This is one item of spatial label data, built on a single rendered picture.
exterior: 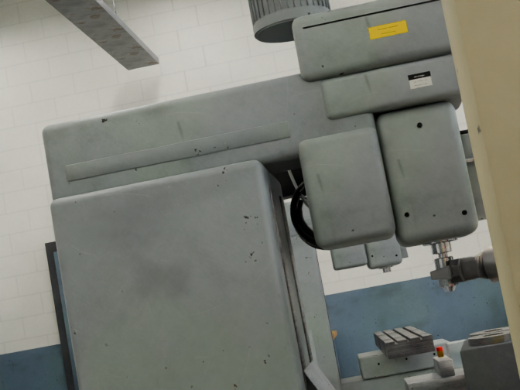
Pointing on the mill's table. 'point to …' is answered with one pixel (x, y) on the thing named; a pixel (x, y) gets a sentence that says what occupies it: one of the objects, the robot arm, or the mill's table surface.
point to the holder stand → (490, 360)
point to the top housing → (369, 37)
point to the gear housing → (392, 88)
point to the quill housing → (426, 174)
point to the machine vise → (442, 378)
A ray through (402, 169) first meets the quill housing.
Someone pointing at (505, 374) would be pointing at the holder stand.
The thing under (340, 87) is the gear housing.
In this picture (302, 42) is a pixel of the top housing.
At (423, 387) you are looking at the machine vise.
